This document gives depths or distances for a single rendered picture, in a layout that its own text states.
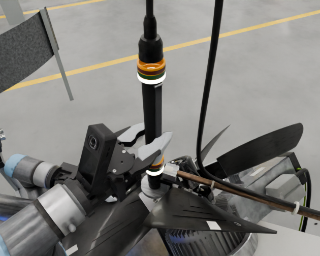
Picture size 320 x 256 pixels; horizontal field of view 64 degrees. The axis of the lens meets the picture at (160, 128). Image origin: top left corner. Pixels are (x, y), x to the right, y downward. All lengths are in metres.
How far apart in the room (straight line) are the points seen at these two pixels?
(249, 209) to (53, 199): 0.60
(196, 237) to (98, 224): 0.26
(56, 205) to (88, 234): 0.32
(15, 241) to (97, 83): 2.77
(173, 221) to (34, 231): 0.21
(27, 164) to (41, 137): 1.82
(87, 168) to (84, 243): 0.33
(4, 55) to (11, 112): 0.92
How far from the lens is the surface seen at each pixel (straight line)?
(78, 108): 2.84
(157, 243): 0.85
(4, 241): 0.44
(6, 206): 0.77
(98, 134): 0.39
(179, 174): 0.58
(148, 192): 0.65
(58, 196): 0.43
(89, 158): 0.42
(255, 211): 0.88
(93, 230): 0.74
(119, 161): 0.45
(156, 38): 0.37
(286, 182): 0.88
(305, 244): 0.76
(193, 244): 0.74
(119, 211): 0.73
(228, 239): 0.75
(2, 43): 2.28
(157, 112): 0.44
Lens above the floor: 1.85
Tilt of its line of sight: 47 degrees down
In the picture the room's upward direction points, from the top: straight up
